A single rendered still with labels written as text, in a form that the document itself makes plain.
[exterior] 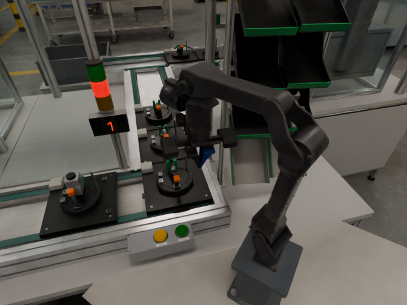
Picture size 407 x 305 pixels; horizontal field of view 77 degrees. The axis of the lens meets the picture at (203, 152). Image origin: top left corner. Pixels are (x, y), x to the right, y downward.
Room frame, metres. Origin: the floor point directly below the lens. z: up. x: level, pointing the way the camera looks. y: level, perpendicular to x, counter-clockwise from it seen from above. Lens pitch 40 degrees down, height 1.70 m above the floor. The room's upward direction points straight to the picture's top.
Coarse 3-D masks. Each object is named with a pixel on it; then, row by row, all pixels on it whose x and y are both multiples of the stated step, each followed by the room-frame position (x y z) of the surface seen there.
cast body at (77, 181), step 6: (66, 174) 0.61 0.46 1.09; (72, 174) 0.60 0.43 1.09; (78, 174) 0.61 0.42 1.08; (66, 180) 0.58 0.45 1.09; (72, 180) 0.58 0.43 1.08; (78, 180) 0.59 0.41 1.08; (66, 186) 0.58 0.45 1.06; (72, 186) 0.58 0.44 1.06; (78, 186) 0.58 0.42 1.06; (78, 192) 0.57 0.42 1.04
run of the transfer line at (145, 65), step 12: (192, 48) 2.24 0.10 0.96; (108, 60) 2.01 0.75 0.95; (120, 60) 2.02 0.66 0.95; (132, 60) 2.04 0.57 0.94; (144, 60) 2.06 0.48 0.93; (156, 60) 2.09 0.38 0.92; (216, 60) 1.98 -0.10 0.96; (108, 72) 1.75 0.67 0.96; (120, 72) 1.77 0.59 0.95; (132, 72) 1.78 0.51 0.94; (144, 72) 1.86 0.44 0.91; (156, 72) 1.85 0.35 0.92; (108, 84) 1.74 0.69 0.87; (120, 84) 1.76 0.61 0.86
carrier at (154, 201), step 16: (176, 160) 0.73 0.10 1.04; (192, 160) 0.81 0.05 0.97; (144, 176) 0.72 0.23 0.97; (160, 176) 0.69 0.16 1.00; (192, 176) 0.70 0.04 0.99; (144, 192) 0.63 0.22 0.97; (160, 192) 0.63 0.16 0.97; (176, 192) 0.62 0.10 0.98; (192, 192) 0.63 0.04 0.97; (208, 192) 0.63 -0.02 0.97; (160, 208) 0.56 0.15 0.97; (176, 208) 0.57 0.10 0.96
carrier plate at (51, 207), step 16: (96, 176) 0.72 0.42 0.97; (112, 176) 0.72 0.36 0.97; (112, 192) 0.63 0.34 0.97; (48, 208) 0.56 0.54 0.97; (96, 208) 0.56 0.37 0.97; (112, 208) 0.56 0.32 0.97; (48, 224) 0.50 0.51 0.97; (64, 224) 0.50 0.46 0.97; (80, 224) 0.50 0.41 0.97; (96, 224) 0.50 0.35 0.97
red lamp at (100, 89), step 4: (104, 80) 0.74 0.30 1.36; (92, 84) 0.73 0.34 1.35; (96, 84) 0.73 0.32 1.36; (100, 84) 0.73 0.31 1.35; (104, 84) 0.74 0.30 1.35; (92, 88) 0.74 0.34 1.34; (96, 88) 0.73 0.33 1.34; (100, 88) 0.73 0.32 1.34; (104, 88) 0.73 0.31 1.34; (108, 88) 0.75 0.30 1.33; (96, 92) 0.73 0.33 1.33; (100, 92) 0.73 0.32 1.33; (104, 92) 0.73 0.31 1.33; (108, 92) 0.75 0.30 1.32; (96, 96) 0.73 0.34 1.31; (100, 96) 0.73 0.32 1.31; (104, 96) 0.73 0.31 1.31
